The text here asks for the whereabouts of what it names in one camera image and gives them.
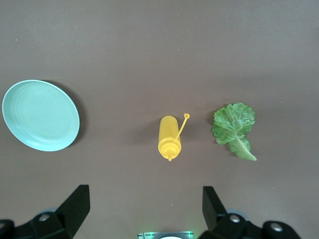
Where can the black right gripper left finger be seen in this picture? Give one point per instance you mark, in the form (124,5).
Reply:
(62,224)

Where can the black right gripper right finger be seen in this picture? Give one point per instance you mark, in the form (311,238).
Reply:
(224,226)

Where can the green lettuce leaf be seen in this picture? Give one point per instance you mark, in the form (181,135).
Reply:
(231,124)

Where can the yellow squeeze bottle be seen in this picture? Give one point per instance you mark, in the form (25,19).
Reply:
(169,134)

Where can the green plate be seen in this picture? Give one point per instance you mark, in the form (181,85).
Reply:
(41,115)

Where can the brown table cover sheet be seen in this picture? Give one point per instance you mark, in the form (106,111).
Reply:
(149,49)

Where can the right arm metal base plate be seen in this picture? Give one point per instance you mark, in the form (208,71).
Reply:
(149,234)

